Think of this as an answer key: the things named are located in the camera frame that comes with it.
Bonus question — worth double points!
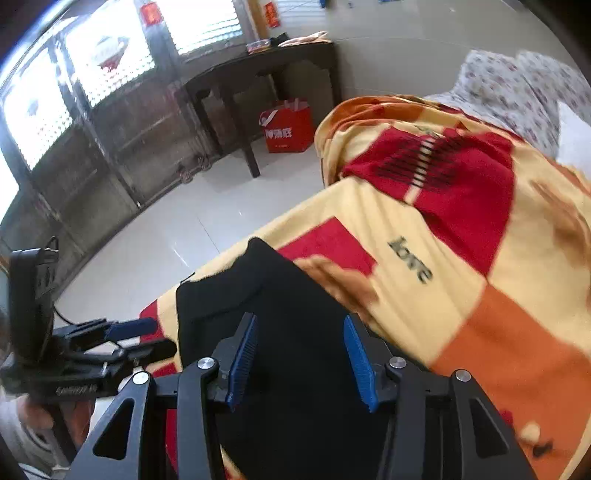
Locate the person's left forearm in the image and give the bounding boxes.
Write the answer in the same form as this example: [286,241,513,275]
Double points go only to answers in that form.
[0,392,75,478]

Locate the floral quilt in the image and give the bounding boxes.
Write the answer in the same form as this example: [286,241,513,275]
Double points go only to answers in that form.
[512,50,591,161]

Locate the white pillow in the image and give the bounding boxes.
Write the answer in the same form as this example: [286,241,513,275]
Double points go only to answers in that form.
[555,102,591,175]

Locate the black pants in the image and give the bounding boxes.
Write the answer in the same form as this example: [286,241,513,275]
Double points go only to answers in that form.
[177,237,435,480]

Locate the red shopping bag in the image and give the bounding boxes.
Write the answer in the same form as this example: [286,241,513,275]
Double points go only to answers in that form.
[259,98,315,154]

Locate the metal chain lock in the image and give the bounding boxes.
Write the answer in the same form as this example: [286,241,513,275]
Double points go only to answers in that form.
[178,156,214,184]

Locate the floral pillow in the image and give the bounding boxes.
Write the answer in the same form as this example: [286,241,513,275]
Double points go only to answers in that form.
[422,48,532,137]

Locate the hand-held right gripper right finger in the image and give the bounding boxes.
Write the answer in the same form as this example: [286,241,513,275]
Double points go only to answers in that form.
[342,314,539,480]

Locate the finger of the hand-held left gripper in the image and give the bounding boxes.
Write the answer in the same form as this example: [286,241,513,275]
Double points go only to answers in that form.
[112,338,178,371]
[104,318,158,343]

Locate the dark wooden table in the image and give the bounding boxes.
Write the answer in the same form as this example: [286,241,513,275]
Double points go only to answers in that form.
[185,39,342,180]

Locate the person's left hand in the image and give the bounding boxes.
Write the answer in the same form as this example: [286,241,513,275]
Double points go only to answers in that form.
[17,397,94,445]

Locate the orange red printed blanket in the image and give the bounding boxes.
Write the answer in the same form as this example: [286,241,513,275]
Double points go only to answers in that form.
[139,95,591,480]

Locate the pink cloth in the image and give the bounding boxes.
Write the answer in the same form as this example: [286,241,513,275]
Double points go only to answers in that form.
[278,31,331,47]

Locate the wooden lattice door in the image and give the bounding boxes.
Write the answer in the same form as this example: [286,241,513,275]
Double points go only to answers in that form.
[0,0,262,282]

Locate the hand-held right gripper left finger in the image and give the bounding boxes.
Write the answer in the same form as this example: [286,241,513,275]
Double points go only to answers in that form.
[69,313,259,480]

